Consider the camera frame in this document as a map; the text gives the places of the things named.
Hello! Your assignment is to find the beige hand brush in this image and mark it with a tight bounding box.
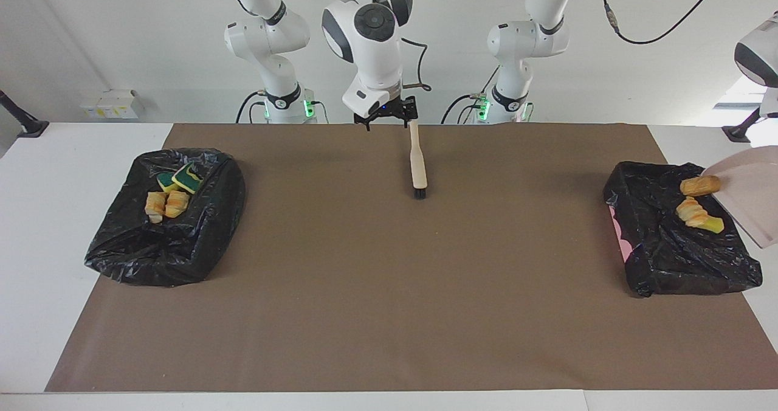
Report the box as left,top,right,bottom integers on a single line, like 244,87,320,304
408,119,429,200

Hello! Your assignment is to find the notched yellow sponge piece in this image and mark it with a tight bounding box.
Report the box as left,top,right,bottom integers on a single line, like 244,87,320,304
171,162,205,195

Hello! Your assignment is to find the pale foam scrap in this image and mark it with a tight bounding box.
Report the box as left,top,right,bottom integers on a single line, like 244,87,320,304
145,191,168,224
164,190,191,219
676,196,709,228

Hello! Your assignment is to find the brown nugget toy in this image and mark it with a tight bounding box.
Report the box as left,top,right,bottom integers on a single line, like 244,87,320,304
680,175,722,197

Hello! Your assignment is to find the beige plastic dustpan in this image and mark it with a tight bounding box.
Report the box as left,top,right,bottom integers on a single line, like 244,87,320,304
699,145,778,249

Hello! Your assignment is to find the pink bin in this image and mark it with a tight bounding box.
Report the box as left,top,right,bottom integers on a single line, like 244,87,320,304
609,206,634,266

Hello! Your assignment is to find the tall black bag bin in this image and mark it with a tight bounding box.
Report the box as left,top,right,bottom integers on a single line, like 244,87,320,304
84,148,246,288

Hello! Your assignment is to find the flat black trash bag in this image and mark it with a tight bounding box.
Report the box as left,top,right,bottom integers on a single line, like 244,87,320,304
603,161,763,298

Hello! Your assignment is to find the brown table mat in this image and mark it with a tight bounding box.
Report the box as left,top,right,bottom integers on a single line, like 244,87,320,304
46,123,778,392

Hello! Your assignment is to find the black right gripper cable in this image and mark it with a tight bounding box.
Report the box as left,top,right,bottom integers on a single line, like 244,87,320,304
400,37,433,92

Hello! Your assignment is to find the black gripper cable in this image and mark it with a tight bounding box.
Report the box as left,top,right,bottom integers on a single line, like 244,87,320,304
602,0,730,46
400,37,433,92

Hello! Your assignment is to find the black left base cable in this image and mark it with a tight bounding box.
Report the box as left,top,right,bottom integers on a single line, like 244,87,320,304
441,69,500,124

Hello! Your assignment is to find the black base cable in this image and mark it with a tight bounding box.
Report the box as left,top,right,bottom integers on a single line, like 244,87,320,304
441,69,500,124
236,91,268,124

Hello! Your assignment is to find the black right base cable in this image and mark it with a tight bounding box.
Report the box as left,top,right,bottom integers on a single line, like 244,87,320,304
236,91,268,124

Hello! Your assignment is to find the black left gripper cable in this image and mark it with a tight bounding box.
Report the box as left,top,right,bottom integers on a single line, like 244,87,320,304
602,0,730,46

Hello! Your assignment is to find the white wall outlet box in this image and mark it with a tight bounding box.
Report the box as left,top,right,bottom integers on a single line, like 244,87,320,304
79,89,138,120

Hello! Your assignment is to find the black camera stand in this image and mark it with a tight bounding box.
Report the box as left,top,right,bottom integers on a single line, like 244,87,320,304
722,107,763,143
0,90,50,139

